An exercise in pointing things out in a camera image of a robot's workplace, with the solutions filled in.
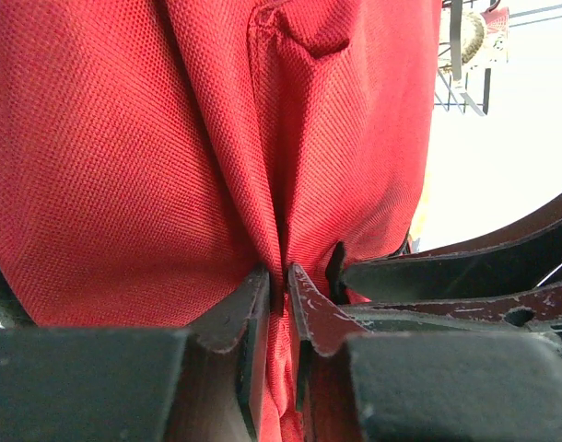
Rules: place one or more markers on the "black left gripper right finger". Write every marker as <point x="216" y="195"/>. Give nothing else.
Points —
<point x="438" y="383"/>

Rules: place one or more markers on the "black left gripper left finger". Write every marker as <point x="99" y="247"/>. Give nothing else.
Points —
<point x="203" y="382"/>

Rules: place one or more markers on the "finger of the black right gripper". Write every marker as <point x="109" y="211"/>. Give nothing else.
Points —
<point x="509" y="260"/>
<point x="537" y="311"/>

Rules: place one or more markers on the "speckled cream plate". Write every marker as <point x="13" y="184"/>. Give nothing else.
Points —
<point x="472" y="35"/>

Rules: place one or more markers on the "pink patterned mug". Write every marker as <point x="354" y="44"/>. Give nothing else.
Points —
<point x="496" y="43"/>

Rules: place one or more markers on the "red student backpack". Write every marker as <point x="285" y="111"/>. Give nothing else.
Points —
<point x="153" y="152"/>

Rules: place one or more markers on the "grey wire dish rack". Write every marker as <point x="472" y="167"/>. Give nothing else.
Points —
<point x="468" y="87"/>

